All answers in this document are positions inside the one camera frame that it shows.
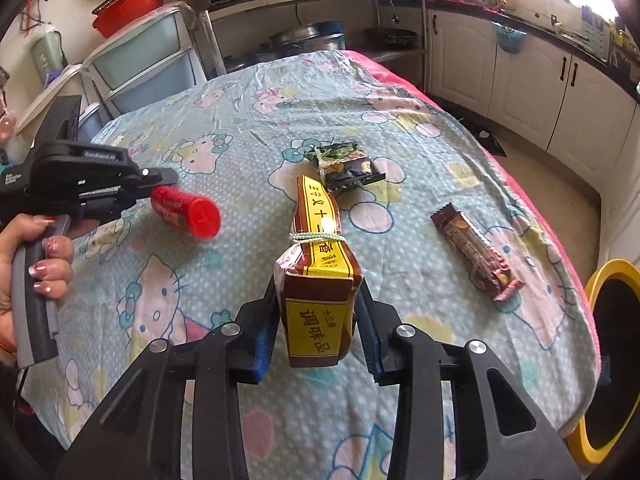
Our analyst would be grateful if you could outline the yellow rimmed black bin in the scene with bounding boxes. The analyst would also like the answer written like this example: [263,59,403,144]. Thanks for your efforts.
[566,259,640,467]

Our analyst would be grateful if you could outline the person's left hand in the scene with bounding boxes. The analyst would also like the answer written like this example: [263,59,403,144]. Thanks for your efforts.
[0,212,76,346]

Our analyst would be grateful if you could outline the red plastic basket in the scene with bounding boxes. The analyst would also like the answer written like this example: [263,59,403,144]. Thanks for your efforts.
[92,0,166,39]

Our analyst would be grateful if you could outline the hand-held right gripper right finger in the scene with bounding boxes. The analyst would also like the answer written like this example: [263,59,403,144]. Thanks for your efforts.
[355,282,584,480]

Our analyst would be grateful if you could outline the brown snack bar wrapper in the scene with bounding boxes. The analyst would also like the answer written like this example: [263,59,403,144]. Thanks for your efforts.
[431,203,527,303]

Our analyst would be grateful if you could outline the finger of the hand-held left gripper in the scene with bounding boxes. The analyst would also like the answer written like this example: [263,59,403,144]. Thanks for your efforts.
[82,190,152,222]
[119,167,180,195]

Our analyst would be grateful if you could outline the dark floor mat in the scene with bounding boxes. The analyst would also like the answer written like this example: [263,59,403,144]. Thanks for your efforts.
[477,130,507,156]

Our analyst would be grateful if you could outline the blue bowl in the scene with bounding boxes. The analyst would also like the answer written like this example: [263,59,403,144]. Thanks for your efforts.
[317,21,346,49]

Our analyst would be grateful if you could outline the plastic drawer unit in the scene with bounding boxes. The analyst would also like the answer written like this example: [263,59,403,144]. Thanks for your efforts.
[81,2,209,117]

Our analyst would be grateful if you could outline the black frying pan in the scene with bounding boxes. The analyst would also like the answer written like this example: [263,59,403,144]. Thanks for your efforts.
[364,27,419,47]

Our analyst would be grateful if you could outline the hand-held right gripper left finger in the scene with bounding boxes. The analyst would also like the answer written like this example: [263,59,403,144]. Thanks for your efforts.
[55,276,279,480]

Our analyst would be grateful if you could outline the red can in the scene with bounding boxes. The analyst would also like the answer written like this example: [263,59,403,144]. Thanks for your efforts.
[150,185,222,239]

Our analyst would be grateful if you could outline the metal shelf rack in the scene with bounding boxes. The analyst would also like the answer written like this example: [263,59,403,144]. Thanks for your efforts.
[200,0,429,92]

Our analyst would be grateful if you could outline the printed cartoon cat blanket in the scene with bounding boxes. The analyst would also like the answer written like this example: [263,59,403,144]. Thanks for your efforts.
[20,50,602,480]

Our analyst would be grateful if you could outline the white kitchen cabinets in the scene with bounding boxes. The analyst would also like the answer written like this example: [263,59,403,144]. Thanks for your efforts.
[427,7,640,176]

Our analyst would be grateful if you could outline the brown yellow seasoning packet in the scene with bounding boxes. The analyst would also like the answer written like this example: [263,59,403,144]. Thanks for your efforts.
[273,175,365,370]

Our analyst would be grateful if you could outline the steel cooking pot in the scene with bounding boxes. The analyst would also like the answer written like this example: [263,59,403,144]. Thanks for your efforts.
[270,23,321,52]

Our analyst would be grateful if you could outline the blue hanging basket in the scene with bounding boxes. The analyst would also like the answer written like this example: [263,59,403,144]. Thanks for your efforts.
[492,22,527,54]

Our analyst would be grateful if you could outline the black green snack packet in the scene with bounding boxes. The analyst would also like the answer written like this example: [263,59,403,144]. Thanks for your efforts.
[305,141,389,196]

